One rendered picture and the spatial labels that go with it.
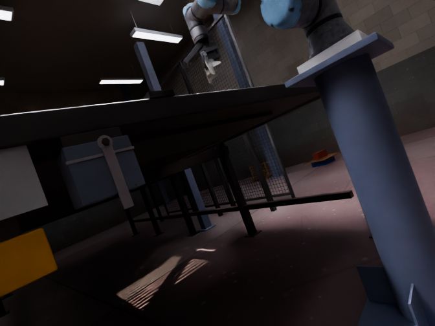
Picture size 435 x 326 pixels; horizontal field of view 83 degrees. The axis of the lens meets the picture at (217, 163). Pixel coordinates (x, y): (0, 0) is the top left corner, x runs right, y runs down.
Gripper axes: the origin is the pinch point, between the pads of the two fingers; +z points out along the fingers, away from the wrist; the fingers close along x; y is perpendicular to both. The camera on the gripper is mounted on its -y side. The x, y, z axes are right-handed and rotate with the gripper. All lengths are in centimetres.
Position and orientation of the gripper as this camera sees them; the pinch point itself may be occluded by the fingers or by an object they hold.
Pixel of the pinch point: (212, 81)
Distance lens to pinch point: 118.4
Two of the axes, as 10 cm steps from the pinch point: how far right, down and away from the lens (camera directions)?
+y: 9.3, -3.5, 0.9
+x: -0.8, 0.3, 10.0
